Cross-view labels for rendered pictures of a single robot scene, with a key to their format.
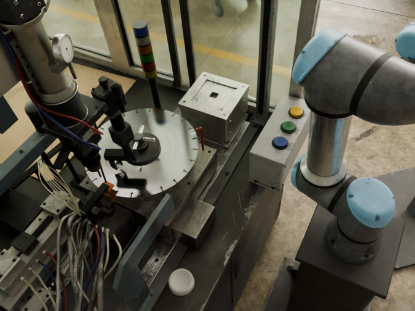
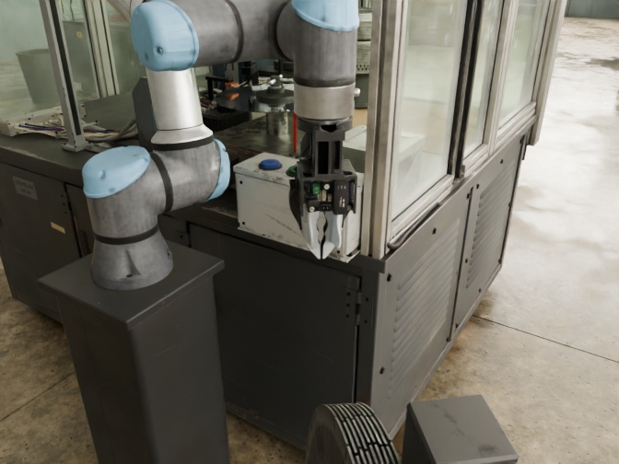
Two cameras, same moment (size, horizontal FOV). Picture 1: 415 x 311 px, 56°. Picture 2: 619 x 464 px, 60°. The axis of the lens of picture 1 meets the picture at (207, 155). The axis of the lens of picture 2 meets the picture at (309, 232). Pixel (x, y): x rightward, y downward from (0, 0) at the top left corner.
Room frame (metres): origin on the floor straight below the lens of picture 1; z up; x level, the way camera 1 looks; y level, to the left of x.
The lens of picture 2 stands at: (0.83, -1.29, 1.29)
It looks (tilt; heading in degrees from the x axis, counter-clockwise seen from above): 27 degrees down; 90
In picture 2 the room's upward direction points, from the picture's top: straight up
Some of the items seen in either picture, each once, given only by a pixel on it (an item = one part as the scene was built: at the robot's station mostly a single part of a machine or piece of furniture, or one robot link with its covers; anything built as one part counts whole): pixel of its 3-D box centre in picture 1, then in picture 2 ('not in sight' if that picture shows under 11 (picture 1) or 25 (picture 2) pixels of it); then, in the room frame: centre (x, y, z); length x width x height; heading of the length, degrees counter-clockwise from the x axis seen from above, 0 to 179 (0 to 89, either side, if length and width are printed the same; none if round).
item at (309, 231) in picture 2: not in sight; (311, 236); (0.83, -0.62, 0.94); 0.06 x 0.03 x 0.09; 97
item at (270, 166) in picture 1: (281, 141); (302, 203); (0.81, -0.25, 0.82); 0.28 x 0.11 x 0.15; 148
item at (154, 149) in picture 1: (140, 145); (275, 91); (0.73, 0.19, 0.96); 0.11 x 0.11 x 0.03
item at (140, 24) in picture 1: (140, 28); not in sight; (1.03, 0.16, 1.14); 0.05 x 0.04 x 0.03; 58
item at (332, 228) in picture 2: not in sight; (333, 234); (0.86, -0.62, 0.94); 0.06 x 0.03 x 0.09; 97
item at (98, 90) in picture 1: (114, 112); not in sight; (0.65, 0.20, 1.17); 0.06 x 0.05 x 0.20; 139
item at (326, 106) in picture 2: not in sight; (326, 99); (0.85, -0.62, 1.13); 0.08 x 0.08 x 0.05
